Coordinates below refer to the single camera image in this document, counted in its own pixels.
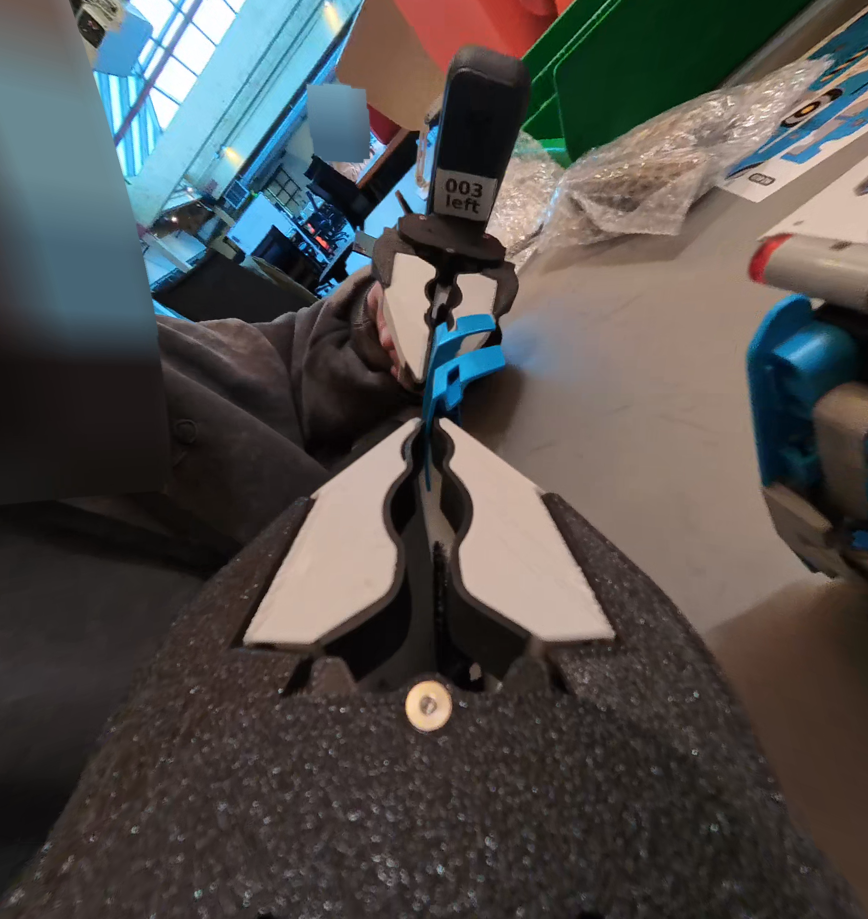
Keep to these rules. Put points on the green storage bin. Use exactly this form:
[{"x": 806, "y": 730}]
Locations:
[{"x": 656, "y": 72}]

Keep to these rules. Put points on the clear plastic parts bag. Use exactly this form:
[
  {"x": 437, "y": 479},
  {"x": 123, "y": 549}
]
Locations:
[
  {"x": 656, "y": 158},
  {"x": 524, "y": 194}
]

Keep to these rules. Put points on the white ceiling projector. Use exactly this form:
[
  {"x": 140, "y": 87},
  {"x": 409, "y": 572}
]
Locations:
[{"x": 111, "y": 29}]

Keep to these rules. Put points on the person's left forearm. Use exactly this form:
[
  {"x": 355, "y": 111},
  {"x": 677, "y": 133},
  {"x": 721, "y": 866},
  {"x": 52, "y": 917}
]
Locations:
[{"x": 333, "y": 373}]

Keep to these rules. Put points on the glass skylight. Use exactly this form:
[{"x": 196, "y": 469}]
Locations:
[{"x": 183, "y": 43}]

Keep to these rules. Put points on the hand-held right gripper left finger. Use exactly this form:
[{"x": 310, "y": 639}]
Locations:
[{"x": 326, "y": 567}]

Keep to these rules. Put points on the black office chair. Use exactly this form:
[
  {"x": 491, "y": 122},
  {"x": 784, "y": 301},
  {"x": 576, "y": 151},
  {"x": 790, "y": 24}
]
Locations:
[{"x": 333, "y": 190}]

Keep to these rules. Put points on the blue sticker sheet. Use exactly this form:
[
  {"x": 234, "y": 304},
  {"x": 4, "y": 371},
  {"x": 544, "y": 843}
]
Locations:
[{"x": 821, "y": 108}]

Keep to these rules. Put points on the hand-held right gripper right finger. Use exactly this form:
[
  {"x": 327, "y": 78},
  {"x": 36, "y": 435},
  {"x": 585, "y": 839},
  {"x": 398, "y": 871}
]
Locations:
[{"x": 534, "y": 567}]

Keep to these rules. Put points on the instruction booklet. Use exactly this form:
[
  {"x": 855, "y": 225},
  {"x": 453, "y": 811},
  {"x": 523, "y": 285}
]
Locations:
[{"x": 836, "y": 208}]

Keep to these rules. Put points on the orange felt bag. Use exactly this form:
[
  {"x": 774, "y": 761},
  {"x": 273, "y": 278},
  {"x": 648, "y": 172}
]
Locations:
[{"x": 477, "y": 18}]

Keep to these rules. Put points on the person's left hand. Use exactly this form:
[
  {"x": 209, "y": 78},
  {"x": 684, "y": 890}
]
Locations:
[{"x": 384, "y": 337}]

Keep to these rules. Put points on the grey blue toy robot build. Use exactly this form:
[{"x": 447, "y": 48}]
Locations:
[{"x": 800, "y": 373}]

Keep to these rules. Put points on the plywood stand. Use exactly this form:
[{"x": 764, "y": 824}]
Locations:
[{"x": 391, "y": 64}]

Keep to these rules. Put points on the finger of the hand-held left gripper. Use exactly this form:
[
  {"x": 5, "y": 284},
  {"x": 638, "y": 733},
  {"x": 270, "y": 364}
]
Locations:
[
  {"x": 409, "y": 316},
  {"x": 477, "y": 294}
]

